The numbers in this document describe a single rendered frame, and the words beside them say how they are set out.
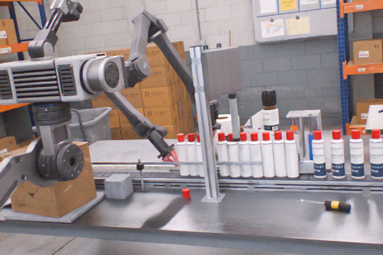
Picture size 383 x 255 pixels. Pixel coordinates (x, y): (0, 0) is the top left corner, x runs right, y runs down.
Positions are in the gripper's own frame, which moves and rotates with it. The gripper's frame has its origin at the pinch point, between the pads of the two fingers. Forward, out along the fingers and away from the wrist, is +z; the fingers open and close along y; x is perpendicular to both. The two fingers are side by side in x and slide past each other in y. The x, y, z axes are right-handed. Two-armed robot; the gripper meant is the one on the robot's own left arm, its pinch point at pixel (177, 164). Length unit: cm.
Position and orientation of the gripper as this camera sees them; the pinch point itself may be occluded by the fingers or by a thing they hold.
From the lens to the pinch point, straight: 219.4
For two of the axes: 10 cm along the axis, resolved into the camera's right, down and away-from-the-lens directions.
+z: 6.6, 7.5, -0.5
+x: -6.7, 6.2, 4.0
